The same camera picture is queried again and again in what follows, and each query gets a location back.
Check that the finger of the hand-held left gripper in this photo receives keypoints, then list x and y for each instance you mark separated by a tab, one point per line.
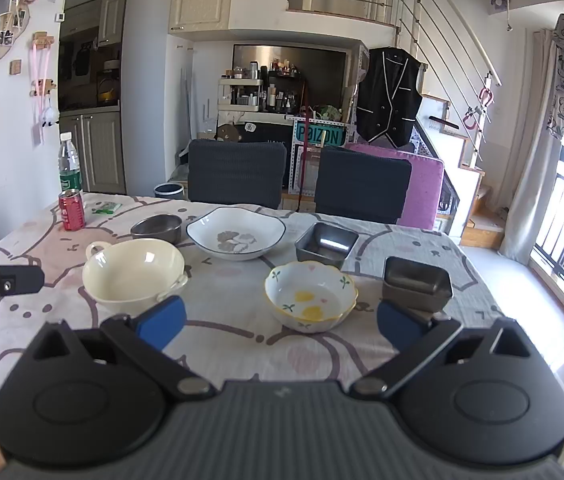
17	279

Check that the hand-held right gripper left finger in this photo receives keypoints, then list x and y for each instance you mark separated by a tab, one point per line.
161	321

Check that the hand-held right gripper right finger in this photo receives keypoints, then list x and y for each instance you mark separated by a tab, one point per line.
396	322

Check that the square steel bowl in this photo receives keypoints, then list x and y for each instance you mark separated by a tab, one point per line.
327	245
417	280

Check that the white lemon print bowl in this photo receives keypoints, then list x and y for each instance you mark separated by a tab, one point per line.
307	295

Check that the round steel bowl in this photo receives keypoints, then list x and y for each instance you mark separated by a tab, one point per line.
157	227

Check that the white leaf print plate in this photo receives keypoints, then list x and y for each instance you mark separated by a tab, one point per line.
234	235

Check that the cartoon printed tablecloth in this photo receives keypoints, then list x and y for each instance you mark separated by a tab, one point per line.
227	310

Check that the red soda can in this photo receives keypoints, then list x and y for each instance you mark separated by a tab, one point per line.
72	212

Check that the green packet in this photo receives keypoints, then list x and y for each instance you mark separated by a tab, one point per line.
106	207

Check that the clear water bottle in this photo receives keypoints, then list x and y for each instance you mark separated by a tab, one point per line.
68	165

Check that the dark round trash can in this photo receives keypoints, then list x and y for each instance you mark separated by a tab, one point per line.
169	191

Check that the purple cushion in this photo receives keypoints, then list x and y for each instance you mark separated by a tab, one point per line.
424	195

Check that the dark grey chair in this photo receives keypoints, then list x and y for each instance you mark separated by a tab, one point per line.
237	172
362	185

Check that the grey kitchen base cabinet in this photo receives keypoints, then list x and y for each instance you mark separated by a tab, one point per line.
97	152

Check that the white wooden staircase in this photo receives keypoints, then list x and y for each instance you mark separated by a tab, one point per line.
467	175

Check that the teal sign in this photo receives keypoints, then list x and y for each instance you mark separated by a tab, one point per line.
319	134

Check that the beige curtain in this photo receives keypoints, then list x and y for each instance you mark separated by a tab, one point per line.
532	160

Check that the black cabinet with bear sticker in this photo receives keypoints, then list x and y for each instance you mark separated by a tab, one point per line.
262	132

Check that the black vest with white trim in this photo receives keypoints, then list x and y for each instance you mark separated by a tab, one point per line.
387	95

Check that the white shelf cart with bottles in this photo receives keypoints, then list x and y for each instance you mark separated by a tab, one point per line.
239	105

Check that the white clothes drying rack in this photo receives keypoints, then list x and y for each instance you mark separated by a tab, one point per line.
437	20

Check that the cream upper cabinet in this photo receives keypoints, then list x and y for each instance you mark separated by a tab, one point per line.
202	0

